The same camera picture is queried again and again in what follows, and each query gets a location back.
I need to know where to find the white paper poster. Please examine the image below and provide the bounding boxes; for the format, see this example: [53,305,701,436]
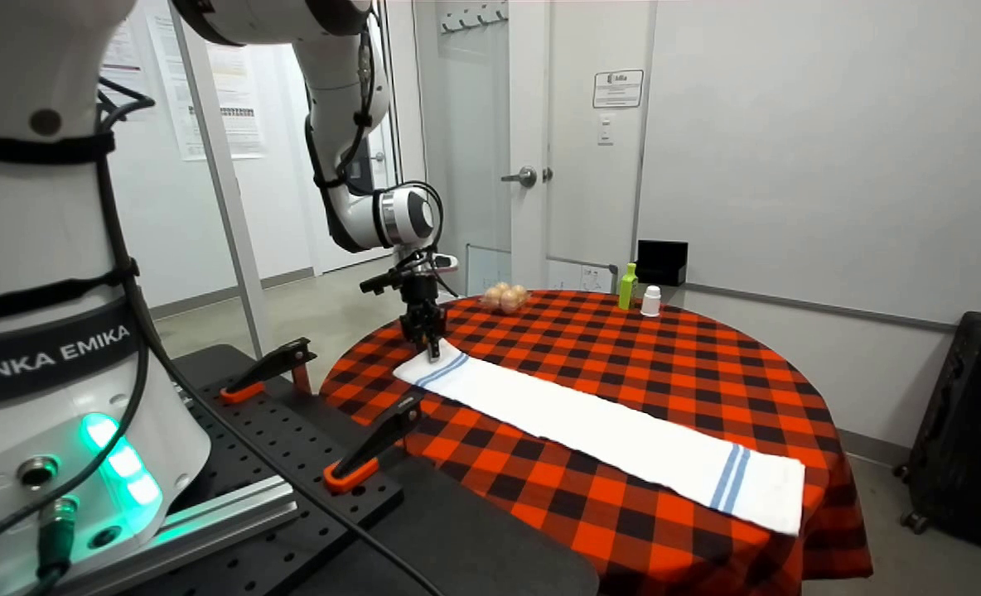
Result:
[196,44,272,159]

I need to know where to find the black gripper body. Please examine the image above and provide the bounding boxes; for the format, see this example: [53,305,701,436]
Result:
[357,247,462,332]

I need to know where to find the white towel with blue stripes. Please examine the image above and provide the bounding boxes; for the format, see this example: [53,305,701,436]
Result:
[391,348,808,540]

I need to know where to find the aluminium rail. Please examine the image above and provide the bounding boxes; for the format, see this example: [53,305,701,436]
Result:
[69,474,303,596]

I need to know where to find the green cable connector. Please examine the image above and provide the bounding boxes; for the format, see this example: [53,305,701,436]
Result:
[37,499,80,587]

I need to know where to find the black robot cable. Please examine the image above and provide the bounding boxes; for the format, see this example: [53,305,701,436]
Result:
[0,76,440,596]

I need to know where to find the wall coat hooks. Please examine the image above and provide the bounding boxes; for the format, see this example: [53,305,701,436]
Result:
[439,5,512,36]

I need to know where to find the black box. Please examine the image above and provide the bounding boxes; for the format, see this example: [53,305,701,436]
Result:
[635,237,693,292]

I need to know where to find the black ribbed case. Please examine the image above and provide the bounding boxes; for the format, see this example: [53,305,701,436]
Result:
[894,309,981,560]

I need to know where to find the beige eggs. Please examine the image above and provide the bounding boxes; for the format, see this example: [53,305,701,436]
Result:
[479,281,531,316]

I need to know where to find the green bottle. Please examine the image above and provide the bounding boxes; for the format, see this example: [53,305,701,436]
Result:
[617,258,641,316]

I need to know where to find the white door sign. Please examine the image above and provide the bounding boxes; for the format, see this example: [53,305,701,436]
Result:
[591,66,649,112]

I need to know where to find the black orange spring clamp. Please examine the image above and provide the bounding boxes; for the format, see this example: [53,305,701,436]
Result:
[322,393,426,497]
[220,335,322,412]

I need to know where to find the black perforated mounting board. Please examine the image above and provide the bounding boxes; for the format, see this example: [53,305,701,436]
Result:
[122,341,604,596]

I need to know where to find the red black checkered tablecloth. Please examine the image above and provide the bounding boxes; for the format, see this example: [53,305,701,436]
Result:
[317,288,874,596]

